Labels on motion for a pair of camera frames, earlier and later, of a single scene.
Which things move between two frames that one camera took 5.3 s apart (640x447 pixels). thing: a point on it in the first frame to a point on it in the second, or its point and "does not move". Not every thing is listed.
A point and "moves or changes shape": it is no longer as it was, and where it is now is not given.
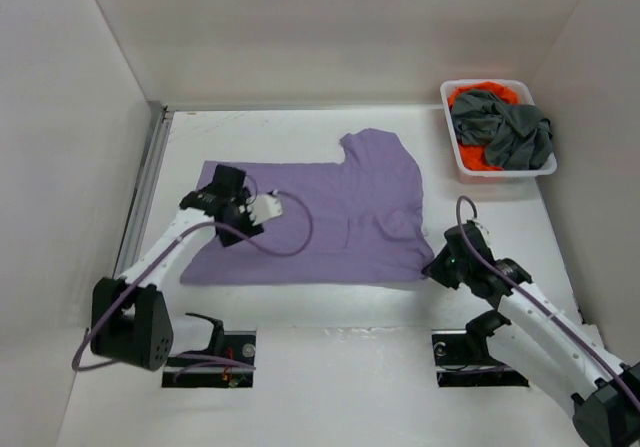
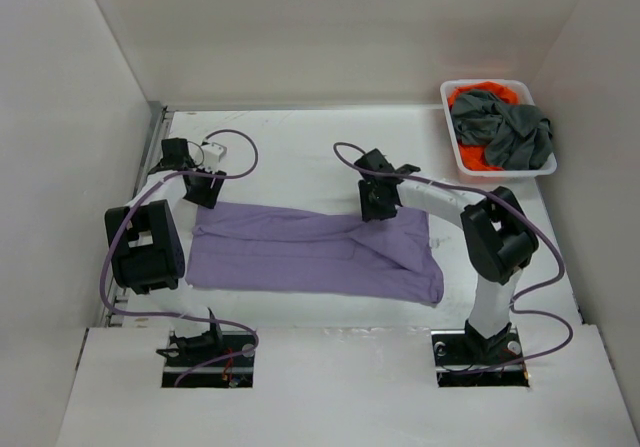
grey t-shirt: [517, 137] does not move
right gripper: [436, 267] to [369, 212]
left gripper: [249, 229] to [208, 198]
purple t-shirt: [360, 219] moves or changes shape
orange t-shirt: [474, 156] does not move
